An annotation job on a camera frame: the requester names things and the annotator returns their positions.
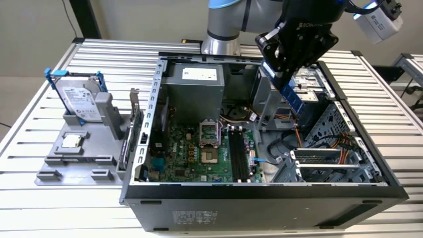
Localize green motherboard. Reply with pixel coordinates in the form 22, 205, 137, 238
146, 122, 265, 184

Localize black data cables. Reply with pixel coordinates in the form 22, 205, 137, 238
265, 137, 292, 166

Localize blue camera cable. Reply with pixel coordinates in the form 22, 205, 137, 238
342, 0, 380, 16

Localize black stand post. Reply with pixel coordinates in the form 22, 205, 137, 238
67, 0, 102, 40

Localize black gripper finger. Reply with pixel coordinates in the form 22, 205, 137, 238
254, 27, 292, 75
289, 31, 340, 72

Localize black RAM slot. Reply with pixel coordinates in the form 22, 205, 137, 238
236, 125, 246, 183
240, 125, 250, 183
232, 125, 242, 183
228, 125, 238, 183

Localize hard disk in blue carrier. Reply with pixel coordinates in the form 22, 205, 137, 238
43, 68, 108, 123

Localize black PC case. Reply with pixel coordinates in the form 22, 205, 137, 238
118, 51, 409, 233

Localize metal socket cover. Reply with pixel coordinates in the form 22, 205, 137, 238
198, 120, 221, 147

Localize CPU socket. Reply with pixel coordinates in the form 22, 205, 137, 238
200, 148, 220, 164

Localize orange red yellow wires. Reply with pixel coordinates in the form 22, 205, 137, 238
329, 132, 356, 166

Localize thin metal locking lever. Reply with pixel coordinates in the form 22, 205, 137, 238
216, 123, 228, 148

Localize silver CPU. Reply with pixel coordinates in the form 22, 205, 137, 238
62, 134, 82, 148

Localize RAM stick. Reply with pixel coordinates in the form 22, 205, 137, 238
260, 59, 305, 118
45, 155, 116, 162

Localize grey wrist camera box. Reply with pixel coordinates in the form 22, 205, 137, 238
352, 9, 404, 45

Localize metal disk bay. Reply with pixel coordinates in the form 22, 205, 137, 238
272, 147, 376, 183

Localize orange power wire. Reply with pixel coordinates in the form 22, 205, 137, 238
292, 121, 304, 150

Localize grey power supply unit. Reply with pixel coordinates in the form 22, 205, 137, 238
164, 63, 225, 124

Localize aluminium side table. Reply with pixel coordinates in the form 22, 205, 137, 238
389, 53, 423, 90

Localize grey parts rack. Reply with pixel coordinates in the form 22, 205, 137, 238
34, 86, 145, 186

